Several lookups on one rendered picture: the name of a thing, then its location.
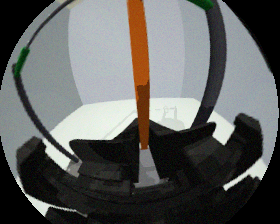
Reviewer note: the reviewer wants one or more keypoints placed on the orange handle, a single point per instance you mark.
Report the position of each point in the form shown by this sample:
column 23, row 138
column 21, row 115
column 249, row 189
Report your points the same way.
column 140, row 62

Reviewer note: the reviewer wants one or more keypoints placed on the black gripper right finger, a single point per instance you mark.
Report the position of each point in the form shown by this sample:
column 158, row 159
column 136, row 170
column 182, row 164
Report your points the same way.
column 165, row 144

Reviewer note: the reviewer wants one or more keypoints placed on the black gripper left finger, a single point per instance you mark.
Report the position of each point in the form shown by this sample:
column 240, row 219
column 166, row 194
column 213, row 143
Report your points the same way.
column 124, row 149

